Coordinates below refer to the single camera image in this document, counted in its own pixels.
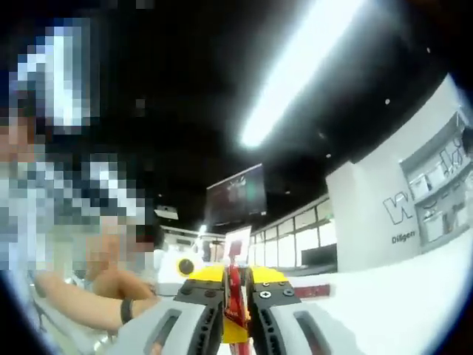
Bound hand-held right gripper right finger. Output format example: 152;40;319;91
246;265;367;355

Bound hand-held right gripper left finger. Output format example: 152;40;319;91
114;266;227;355

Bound slim red coffee pouch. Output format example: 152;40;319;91
223;258;253;355

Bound pile of red coffee pouches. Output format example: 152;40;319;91
295;284;330;297

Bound white ceiling-hung device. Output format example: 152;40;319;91
154;206;179;220

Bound black wristband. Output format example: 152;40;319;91
120;297;135;322

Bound black monitor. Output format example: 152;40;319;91
301;246;338;266

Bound glass partition windows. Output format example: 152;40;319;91
251;194;339;267

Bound pink display board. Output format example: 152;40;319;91
224;227;253;266

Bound dark hanging screen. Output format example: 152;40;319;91
205;164;268;226

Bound person's light shirt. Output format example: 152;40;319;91
21;269;123;348

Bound tall white storage bin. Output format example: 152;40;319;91
423;216;446;241

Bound grey shelf unit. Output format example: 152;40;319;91
398;110;473;249

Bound long ceiling light strip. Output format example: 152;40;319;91
239;0;367;149

